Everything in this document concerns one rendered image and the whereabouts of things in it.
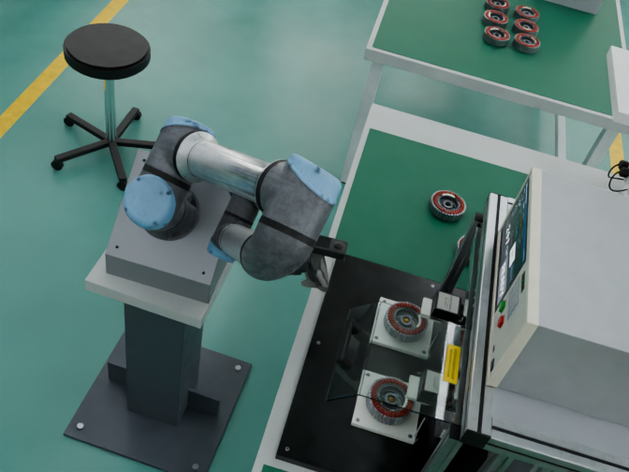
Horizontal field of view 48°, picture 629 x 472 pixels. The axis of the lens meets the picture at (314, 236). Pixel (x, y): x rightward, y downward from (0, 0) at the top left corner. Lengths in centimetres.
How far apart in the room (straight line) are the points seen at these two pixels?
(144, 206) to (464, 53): 180
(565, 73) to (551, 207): 172
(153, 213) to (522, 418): 87
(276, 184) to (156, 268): 59
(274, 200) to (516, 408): 60
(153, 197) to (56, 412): 115
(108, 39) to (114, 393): 141
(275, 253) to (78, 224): 186
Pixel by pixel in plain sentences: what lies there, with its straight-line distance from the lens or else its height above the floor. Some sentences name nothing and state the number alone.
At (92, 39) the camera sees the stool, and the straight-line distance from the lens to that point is 309.
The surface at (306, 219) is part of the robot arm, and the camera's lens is 129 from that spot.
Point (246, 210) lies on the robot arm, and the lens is 169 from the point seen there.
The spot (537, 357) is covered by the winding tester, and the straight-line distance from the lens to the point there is 135.
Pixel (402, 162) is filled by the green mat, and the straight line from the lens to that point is 239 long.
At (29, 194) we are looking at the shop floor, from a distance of 322.
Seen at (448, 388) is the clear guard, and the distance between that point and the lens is 146.
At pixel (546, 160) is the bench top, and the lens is 265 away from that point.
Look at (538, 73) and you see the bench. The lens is 312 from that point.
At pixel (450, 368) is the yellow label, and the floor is 107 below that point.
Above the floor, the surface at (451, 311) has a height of 92.
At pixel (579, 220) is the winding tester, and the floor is 132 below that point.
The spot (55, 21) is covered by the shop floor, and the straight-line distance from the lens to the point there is 429.
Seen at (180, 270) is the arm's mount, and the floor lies 83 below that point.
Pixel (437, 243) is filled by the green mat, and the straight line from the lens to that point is 216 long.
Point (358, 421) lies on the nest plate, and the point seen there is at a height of 78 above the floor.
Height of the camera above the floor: 223
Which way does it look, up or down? 46 degrees down
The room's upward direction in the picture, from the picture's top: 14 degrees clockwise
